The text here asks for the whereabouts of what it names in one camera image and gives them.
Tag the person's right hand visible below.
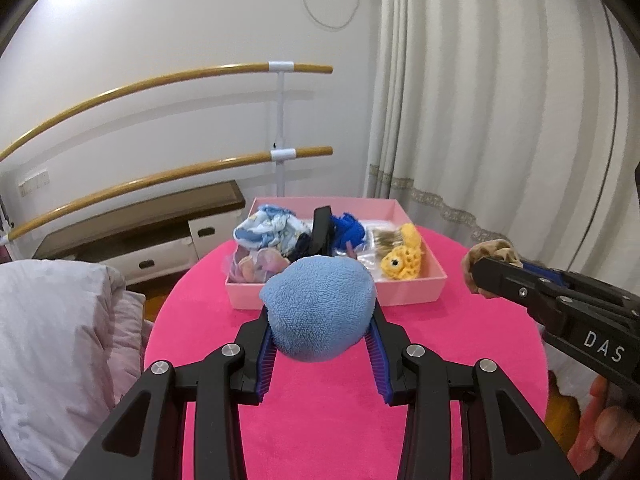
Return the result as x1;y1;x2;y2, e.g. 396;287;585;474
567;375;640;476

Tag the white quilted blanket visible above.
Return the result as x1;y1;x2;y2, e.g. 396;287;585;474
0;259;153;461

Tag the white wall outlet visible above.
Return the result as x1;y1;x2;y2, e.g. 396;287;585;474
19;171;51;196

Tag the dark navy cloth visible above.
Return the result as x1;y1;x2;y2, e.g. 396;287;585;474
290;232;313;261

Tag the light blue plush puff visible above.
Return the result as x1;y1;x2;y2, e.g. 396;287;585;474
260;255;377;362

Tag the blue towel cloth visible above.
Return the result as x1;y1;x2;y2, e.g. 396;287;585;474
330;212;366;251

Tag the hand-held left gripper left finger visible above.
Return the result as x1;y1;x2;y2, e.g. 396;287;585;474
62;305;281;480

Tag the blue printed baby cloth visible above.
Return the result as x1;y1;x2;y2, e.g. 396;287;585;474
234;203;312;256

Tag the white lace-trimmed curtain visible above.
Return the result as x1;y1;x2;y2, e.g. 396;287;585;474
362;0;640;301

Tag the pink cardboard box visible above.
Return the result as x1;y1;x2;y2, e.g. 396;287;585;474
225;196;447;311

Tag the pink round tablecloth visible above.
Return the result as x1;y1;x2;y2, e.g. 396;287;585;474
142;225;548;480

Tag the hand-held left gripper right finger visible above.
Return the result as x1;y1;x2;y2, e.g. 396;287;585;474
367;302;576;480

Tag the white barre post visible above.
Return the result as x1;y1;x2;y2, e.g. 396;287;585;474
267;60;296;198

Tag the beige scrunchie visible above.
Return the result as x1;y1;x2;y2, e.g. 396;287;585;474
461;240;523;298

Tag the wooden ballet barre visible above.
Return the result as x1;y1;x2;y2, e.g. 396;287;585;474
0;62;333;163
0;146;333;246

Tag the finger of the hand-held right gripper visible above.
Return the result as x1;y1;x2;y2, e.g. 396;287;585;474
520;259;592;292
472;256;562;312

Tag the yellow crochet fish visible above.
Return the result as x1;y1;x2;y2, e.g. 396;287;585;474
380;223;425;281

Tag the low wooden-top cabinet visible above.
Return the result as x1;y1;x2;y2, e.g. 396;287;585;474
35;180;248;291

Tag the black hair clip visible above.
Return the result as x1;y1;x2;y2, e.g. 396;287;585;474
307;205;335;256

